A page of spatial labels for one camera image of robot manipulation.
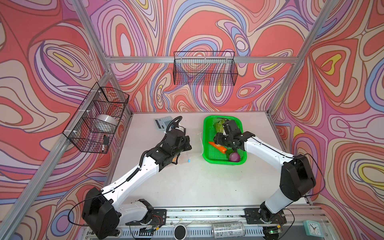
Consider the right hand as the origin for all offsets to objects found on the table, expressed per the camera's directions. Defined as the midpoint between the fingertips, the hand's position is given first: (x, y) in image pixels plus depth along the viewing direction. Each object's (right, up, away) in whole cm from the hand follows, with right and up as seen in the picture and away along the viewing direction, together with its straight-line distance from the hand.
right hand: (218, 142), depth 89 cm
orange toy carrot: (+3, -4, +8) cm, 9 cm away
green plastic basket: (-3, -9, +7) cm, 12 cm away
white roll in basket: (-57, +11, -19) cm, 61 cm away
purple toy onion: (+10, -9, 0) cm, 13 cm away
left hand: (-16, +3, -12) cm, 20 cm away
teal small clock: (+41, -38, -20) cm, 60 cm away
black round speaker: (-21, -37, -24) cm, 49 cm away
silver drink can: (+1, -37, -23) cm, 44 cm away
